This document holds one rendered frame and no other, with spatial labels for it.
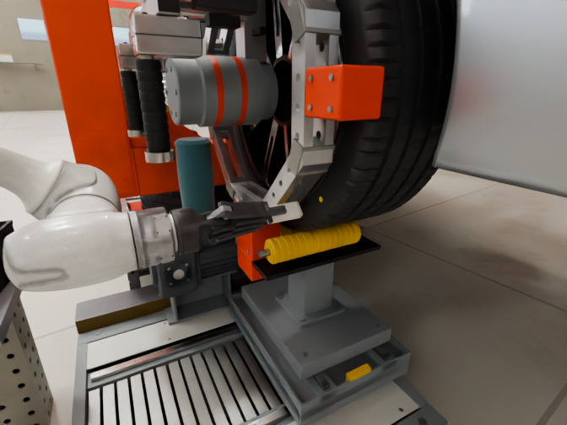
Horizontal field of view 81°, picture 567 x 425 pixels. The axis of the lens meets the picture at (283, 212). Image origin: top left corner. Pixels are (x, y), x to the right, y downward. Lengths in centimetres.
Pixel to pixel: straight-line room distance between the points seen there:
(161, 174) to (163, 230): 69
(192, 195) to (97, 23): 56
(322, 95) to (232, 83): 26
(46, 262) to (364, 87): 47
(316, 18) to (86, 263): 46
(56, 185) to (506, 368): 134
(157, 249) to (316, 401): 57
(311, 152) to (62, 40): 81
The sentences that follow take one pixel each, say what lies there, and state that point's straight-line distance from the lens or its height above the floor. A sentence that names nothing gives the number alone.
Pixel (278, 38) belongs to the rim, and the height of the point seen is 96.
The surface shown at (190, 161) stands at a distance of 84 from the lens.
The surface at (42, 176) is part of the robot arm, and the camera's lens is 63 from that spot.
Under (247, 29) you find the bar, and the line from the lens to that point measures 77.
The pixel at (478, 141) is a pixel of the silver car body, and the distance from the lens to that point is 51.
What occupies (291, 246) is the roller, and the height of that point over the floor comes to 53.
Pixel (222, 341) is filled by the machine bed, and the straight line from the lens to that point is 120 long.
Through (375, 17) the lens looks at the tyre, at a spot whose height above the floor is 95.
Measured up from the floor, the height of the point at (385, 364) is 17.
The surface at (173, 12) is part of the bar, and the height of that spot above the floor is 95.
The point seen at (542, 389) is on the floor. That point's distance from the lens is 139.
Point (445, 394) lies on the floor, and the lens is 123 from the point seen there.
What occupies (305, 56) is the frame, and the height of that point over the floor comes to 90.
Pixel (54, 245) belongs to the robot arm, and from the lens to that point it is 51.
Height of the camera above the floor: 85
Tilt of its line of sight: 20 degrees down
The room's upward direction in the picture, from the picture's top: straight up
